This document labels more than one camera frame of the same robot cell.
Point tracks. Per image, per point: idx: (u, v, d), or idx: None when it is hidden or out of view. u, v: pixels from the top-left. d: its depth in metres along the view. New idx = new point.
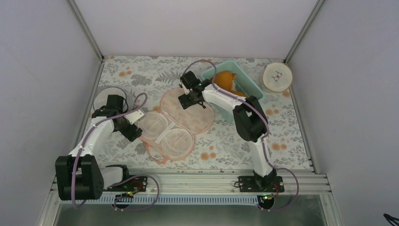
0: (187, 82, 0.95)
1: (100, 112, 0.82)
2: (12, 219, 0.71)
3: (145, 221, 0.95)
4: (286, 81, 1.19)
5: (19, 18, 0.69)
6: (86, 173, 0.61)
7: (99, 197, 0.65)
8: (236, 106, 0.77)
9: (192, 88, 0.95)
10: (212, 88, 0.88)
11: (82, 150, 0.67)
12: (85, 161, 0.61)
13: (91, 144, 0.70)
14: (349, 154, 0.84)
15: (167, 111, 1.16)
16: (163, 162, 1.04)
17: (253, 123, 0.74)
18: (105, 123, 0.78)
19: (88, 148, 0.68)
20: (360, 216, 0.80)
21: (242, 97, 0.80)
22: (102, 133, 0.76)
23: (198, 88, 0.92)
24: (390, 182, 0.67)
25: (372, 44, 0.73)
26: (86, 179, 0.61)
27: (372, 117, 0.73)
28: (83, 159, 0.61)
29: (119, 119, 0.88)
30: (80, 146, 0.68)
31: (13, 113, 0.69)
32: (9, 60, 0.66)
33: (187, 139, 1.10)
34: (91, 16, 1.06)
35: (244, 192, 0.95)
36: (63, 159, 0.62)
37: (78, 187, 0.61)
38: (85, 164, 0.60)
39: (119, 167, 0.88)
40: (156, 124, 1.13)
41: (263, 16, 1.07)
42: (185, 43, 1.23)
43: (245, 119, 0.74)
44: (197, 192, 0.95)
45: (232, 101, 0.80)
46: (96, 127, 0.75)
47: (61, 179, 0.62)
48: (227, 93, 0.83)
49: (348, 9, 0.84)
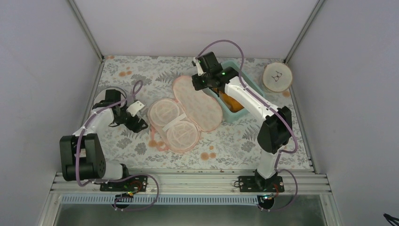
0: (208, 65, 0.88)
1: (101, 104, 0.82)
2: (12, 219, 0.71)
3: (145, 221, 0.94)
4: (286, 81, 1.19)
5: (20, 18, 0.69)
6: (91, 149, 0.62)
7: (103, 175, 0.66)
8: (267, 116, 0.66)
9: (211, 72, 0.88)
10: (240, 85, 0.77)
11: (84, 130, 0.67)
12: (90, 139, 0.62)
13: (93, 126, 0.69)
14: (349, 154, 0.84)
15: (181, 100, 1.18)
16: (164, 149, 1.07)
17: (279, 135, 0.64)
18: (106, 112, 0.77)
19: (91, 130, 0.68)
20: (360, 216, 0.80)
21: (275, 106, 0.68)
22: (102, 122, 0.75)
23: (219, 75, 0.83)
24: (390, 181, 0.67)
25: (372, 44, 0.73)
26: (91, 156, 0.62)
27: (372, 116, 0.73)
28: (87, 137, 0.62)
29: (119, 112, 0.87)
30: (83, 127, 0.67)
31: (14, 114, 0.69)
32: (10, 59, 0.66)
33: (191, 134, 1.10)
34: (91, 16, 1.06)
35: (244, 192, 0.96)
36: (67, 139, 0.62)
37: (82, 166, 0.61)
38: (89, 141, 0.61)
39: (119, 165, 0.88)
40: (170, 111, 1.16)
41: (263, 16, 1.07)
42: (185, 43, 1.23)
43: (275, 131, 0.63)
44: (197, 192, 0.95)
45: (262, 108, 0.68)
46: (97, 115, 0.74)
47: (65, 159, 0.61)
48: (258, 96, 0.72)
49: (347, 10, 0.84)
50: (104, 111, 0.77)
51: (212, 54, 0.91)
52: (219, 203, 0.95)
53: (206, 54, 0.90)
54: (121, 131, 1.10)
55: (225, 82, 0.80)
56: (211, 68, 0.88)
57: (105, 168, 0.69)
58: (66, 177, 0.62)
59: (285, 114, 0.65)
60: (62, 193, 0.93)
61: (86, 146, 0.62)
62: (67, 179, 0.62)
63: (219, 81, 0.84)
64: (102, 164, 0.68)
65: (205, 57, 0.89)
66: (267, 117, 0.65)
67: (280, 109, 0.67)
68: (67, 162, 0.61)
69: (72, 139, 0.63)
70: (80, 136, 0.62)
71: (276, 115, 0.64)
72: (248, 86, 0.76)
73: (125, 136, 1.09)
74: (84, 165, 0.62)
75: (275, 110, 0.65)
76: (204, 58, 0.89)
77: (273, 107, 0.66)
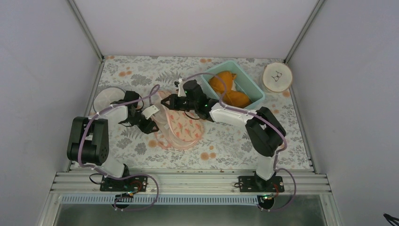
0: (196, 100, 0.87)
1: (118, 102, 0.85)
2: (12, 219, 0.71)
3: (145, 221, 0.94)
4: (286, 81, 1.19)
5: (20, 18, 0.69)
6: (98, 133, 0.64)
7: (104, 162, 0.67)
8: (248, 120, 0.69)
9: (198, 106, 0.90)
10: (219, 106, 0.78)
11: (97, 116, 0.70)
12: (99, 123, 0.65)
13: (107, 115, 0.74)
14: (349, 154, 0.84)
15: None
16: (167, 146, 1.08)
17: (270, 136, 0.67)
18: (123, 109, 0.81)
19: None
20: (360, 216, 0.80)
21: (253, 109, 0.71)
22: (115, 114, 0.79)
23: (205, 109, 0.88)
24: (390, 181, 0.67)
25: (372, 44, 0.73)
26: (96, 140, 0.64)
27: (372, 116, 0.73)
28: (97, 121, 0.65)
29: (133, 112, 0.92)
30: (97, 113, 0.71)
31: (15, 114, 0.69)
32: (10, 59, 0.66)
33: (189, 131, 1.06)
34: (91, 15, 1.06)
35: (244, 192, 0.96)
36: (79, 120, 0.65)
37: (85, 149, 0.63)
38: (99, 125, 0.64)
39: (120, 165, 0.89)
40: None
41: (263, 16, 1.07)
42: (184, 43, 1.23)
43: (262, 134, 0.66)
44: (197, 191, 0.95)
45: (243, 116, 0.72)
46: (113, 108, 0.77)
47: (72, 139, 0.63)
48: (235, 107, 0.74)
49: (347, 10, 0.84)
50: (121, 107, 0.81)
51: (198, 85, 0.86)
52: (219, 203, 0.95)
53: (195, 89, 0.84)
54: (122, 131, 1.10)
55: (210, 112, 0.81)
56: (197, 101, 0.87)
57: (106, 158, 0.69)
58: (69, 157, 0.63)
59: (266, 114, 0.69)
60: (61, 193, 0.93)
61: (94, 130, 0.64)
62: (70, 158, 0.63)
63: (204, 114, 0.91)
64: (106, 150, 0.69)
65: (193, 92, 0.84)
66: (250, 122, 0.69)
67: (259, 111, 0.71)
68: (73, 141, 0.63)
69: (83, 120, 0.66)
70: (92, 118, 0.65)
71: (257, 117, 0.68)
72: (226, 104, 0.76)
73: (126, 136, 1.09)
74: (88, 148, 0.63)
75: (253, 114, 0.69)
76: (194, 91, 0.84)
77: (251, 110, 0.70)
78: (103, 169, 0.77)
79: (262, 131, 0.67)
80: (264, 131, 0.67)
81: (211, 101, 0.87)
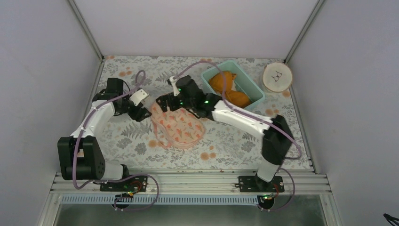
0: (192, 97, 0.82)
1: (101, 96, 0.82)
2: (12, 218, 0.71)
3: (145, 221, 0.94)
4: (286, 81, 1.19)
5: (20, 18, 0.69)
6: (89, 151, 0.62)
7: (101, 176, 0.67)
8: (264, 130, 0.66)
9: (195, 103, 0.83)
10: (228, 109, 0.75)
11: (83, 132, 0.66)
12: (88, 141, 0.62)
13: (92, 126, 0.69)
14: (349, 154, 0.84)
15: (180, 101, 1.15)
16: (168, 146, 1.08)
17: (285, 148, 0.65)
18: (107, 105, 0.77)
19: (89, 131, 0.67)
20: (360, 216, 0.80)
21: (267, 118, 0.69)
22: (102, 118, 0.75)
23: (205, 106, 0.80)
24: (390, 181, 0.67)
25: (372, 44, 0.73)
26: (88, 158, 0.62)
27: (373, 115, 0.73)
28: (85, 140, 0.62)
29: (120, 103, 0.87)
30: (82, 128, 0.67)
31: (15, 114, 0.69)
32: (10, 59, 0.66)
33: (188, 134, 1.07)
34: (91, 15, 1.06)
35: (244, 192, 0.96)
36: (65, 140, 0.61)
37: (81, 169, 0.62)
38: (87, 144, 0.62)
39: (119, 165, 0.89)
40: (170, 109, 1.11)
41: (263, 16, 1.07)
42: (184, 42, 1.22)
43: (278, 144, 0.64)
44: (196, 191, 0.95)
45: (256, 124, 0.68)
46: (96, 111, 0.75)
47: (64, 160, 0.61)
48: (247, 113, 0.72)
49: (347, 10, 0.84)
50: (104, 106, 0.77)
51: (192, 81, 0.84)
52: (219, 203, 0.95)
53: (188, 84, 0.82)
54: (121, 131, 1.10)
55: (212, 111, 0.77)
56: (193, 98, 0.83)
57: (102, 172, 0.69)
58: (63, 175, 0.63)
59: (283, 123, 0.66)
60: (61, 193, 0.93)
61: (84, 149, 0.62)
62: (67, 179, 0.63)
63: (204, 111, 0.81)
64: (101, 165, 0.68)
65: (186, 87, 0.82)
66: (265, 131, 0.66)
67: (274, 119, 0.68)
68: (66, 163, 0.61)
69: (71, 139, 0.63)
70: (80, 137, 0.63)
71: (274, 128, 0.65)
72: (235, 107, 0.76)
73: (125, 136, 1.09)
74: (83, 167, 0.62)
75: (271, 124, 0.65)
76: (187, 86, 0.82)
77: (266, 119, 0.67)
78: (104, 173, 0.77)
79: (278, 142, 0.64)
80: (280, 142, 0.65)
81: (209, 97, 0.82)
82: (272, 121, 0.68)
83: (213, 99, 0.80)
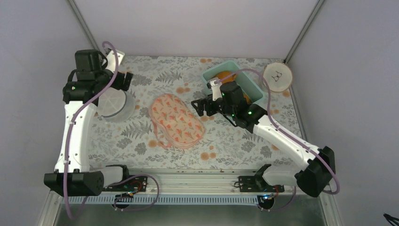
0: (235, 106, 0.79)
1: (71, 91, 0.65)
2: (12, 219, 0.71)
3: (145, 221, 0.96)
4: (286, 81, 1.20)
5: (20, 18, 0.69)
6: (81, 189, 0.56)
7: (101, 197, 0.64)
8: (309, 161, 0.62)
9: (236, 113, 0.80)
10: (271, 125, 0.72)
11: (67, 165, 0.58)
12: (79, 180, 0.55)
13: (76, 154, 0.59)
14: (349, 153, 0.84)
15: (179, 103, 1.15)
16: (168, 146, 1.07)
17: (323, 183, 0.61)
18: (85, 112, 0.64)
19: (75, 161, 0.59)
20: (359, 216, 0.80)
21: (315, 148, 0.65)
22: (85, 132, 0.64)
23: (247, 117, 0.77)
24: (390, 181, 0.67)
25: (372, 44, 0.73)
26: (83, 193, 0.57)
27: (373, 116, 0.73)
28: (75, 177, 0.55)
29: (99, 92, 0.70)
30: (65, 160, 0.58)
31: (15, 114, 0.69)
32: (10, 59, 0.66)
33: (188, 134, 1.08)
34: (91, 16, 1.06)
35: (244, 192, 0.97)
36: (52, 177, 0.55)
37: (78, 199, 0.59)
38: (77, 181, 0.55)
39: (118, 166, 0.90)
40: (169, 109, 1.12)
41: (263, 16, 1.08)
42: (184, 43, 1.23)
43: (319, 178, 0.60)
44: (197, 192, 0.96)
45: (301, 150, 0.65)
46: (75, 125, 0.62)
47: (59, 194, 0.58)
48: (290, 134, 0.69)
49: (347, 10, 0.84)
50: (81, 112, 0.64)
51: (239, 88, 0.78)
52: (219, 203, 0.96)
53: (234, 91, 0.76)
54: (121, 131, 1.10)
55: (256, 125, 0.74)
56: (235, 105, 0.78)
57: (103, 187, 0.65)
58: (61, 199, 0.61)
59: (329, 157, 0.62)
60: None
61: (75, 186, 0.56)
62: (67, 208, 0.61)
63: (245, 121, 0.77)
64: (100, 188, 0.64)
65: (232, 93, 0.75)
66: (310, 162, 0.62)
67: (321, 151, 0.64)
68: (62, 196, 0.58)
69: (57, 174, 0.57)
70: (64, 175, 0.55)
71: (320, 160, 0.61)
72: (279, 125, 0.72)
73: (125, 136, 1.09)
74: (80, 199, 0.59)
75: (318, 156, 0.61)
76: (233, 92, 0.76)
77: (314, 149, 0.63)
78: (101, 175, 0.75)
79: (322, 177, 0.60)
80: (323, 177, 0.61)
81: (253, 107, 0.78)
82: (318, 153, 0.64)
83: (255, 109, 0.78)
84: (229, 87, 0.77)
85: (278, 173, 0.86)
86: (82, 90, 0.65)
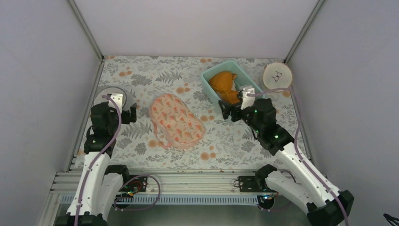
0: (263, 126, 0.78)
1: (91, 144, 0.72)
2: (12, 219, 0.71)
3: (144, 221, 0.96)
4: (286, 81, 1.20)
5: (20, 18, 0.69)
6: None
7: None
8: (326, 201, 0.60)
9: (263, 133, 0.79)
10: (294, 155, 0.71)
11: (80, 207, 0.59)
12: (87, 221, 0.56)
13: (89, 197, 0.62)
14: (349, 153, 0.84)
15: (179, 103, 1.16)
16: (168, 146, 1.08)
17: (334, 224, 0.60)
18: (100, 159, 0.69)
19: (86, 204, 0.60)
20: (360, 216, 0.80)
21: (335, 189, 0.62)
22: (99, 179, 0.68)
23: (273, 140, 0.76)
24: (391, 180, 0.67)
25: (372, 43, 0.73)
26: None
27: (374, 115, 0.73)
28: (84, 219, 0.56)
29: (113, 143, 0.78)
30: (78, 202, 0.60)
31: (14, 114, 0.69)
32: (10, 58, 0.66)
33: (188, 134, 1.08)
34: (91, 15, 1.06)
35: (244, 192, 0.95)
36: (63, 220, 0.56)
37: None
38: (86, 223, 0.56)
39: (116, 174, 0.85)
40: (170, 109, 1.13)
41: (263, 16, 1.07)
42: (184, 42, 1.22)
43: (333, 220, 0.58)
44: (197, 192, 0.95)
45: (320, 188, 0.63)
46: (90, 171, 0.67)
47: None
48: (315, 172, 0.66)
49: (347, 9, 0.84)
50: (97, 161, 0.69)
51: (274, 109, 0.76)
52: (219, 203, 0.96)
53: (268, 112, 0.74)
54: (121, 131, 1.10)
55: (280, 150, 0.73)
56: (265, 125, 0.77)
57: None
58: None
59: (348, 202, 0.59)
60: (61, 193, 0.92)
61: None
62: None
63: (269, 143, 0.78)
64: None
65: (266, 114, 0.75)
66: (328, 202, 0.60)
67: (341, 195, 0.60)
68: None
69: (68, 216, 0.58)
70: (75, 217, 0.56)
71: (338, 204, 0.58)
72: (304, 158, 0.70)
73: (125, 136, 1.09)
74: None
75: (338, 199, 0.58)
76: (266, 113, 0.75)
77: (334, 191, 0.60)
78: (104, 193, 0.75)
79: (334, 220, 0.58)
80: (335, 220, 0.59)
81: (281, 132, 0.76)
82: (338, 195, 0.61)
83: (283, 133, 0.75)
84: (265, 107, 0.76)
85: (283, 185, 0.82)
86: (100, 142, 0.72)
